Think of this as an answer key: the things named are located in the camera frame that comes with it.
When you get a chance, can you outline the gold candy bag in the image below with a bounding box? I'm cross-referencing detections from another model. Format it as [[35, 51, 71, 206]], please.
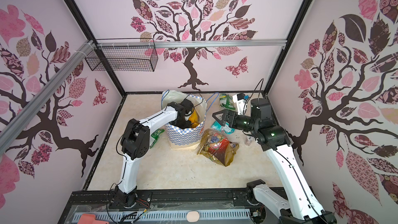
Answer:
[[197, 129, 239, 167]]

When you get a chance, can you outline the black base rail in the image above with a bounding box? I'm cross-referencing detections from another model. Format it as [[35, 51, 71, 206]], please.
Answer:
[[58, 187, 274, 224]]

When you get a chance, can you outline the black wire basket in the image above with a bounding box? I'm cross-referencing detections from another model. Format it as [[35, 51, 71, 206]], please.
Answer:
[[85, 37, 158, 72]]

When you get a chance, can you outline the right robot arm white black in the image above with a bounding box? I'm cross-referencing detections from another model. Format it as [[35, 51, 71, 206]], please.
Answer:
[[212, 98, 337, 224]]

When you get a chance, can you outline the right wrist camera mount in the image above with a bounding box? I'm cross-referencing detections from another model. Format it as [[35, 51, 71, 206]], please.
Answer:
[[232, 93, 249, 115]]

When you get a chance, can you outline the green striped snack packet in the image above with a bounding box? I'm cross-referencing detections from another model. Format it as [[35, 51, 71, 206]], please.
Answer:
[[150, 129, 165, 148]]

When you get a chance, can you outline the aluminium rail wall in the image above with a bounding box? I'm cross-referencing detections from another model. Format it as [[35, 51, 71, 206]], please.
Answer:
[[1, 40, 95, 154], [96, 39, 287, 48]]

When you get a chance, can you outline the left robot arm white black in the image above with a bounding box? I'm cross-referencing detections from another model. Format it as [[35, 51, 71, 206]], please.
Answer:
[[114, 99, 194, 208]]

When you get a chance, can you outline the white slotted cable duct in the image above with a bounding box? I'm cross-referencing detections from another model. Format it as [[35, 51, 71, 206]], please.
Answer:
[[91, 209, 252, 224]]

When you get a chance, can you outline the teal snack packet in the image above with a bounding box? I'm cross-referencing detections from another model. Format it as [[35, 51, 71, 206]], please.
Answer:
[[210, 121, 235, 134]]

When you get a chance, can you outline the red object at base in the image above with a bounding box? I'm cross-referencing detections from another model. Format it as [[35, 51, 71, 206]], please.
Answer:
[[77, 214, 109, 224]]

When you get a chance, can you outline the aluminium rail left wall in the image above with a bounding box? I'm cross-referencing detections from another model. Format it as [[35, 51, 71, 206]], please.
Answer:
[[1, 40, 95, 154]]

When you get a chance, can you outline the aluminium rail back wall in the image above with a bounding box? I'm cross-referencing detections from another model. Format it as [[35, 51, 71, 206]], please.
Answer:
[[96, 39, 287, 48]]

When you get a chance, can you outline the blue checkered paper bag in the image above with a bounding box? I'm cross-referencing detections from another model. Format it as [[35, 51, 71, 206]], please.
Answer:
[[161, 90, 219, 150]]

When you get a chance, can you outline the beige round sticker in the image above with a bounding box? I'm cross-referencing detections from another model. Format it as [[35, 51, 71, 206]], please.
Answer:
[[186, 211, 200, 223]]

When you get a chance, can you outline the yellow snack packet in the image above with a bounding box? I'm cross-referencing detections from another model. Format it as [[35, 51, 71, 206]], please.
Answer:
[[188, 110, 200, 129]]

